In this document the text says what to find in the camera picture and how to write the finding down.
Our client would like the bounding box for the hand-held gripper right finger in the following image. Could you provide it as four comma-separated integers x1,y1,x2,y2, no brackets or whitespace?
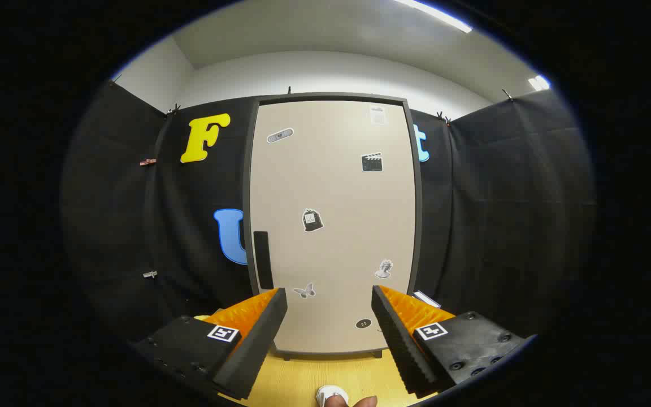
371,285,530,398

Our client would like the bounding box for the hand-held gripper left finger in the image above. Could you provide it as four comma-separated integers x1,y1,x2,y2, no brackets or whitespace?
132,287,288,401

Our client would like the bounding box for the white canvas shoe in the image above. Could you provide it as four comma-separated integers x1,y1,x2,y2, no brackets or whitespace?
315,386,350,407

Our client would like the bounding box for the grey shoe cabinet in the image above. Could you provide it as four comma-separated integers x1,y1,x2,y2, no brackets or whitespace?
242,92,423,361

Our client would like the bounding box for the beige shoe cabinet door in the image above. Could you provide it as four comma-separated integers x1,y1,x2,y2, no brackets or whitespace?
249,101,418,355

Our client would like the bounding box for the black backdrop cloth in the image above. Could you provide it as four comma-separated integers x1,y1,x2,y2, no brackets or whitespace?
61,79,596,362

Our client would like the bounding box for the long ceiling light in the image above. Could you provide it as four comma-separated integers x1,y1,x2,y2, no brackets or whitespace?
398,0,473,33

